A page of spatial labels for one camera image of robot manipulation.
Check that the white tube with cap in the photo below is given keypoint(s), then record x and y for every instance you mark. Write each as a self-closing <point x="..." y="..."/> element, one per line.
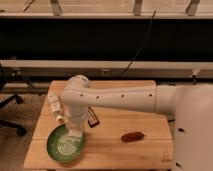
<point x="56" y="107"/>

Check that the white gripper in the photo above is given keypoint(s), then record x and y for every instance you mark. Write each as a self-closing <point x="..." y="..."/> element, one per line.
<point x="75" y="124"/>

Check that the dark red candy bar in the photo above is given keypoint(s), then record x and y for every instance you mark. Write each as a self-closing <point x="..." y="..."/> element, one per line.
<point x="93" y="119"/>

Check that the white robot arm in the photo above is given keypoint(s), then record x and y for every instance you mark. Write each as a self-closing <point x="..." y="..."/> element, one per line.
<point x="191" y="105"/>

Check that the black office chair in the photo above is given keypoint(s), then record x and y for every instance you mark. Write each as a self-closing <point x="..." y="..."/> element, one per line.
<point x="20" y="129"/>

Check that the white sponge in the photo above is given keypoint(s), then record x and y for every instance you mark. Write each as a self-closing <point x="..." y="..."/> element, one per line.
<point x="75" y="133"/>

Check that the green ceramic bowl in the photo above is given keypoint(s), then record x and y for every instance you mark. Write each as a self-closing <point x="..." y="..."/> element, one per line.
<point x="62" y="147"/>

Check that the brown oblong food item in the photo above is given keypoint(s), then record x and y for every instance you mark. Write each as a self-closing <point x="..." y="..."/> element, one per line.
<point x="132" y="136"/>

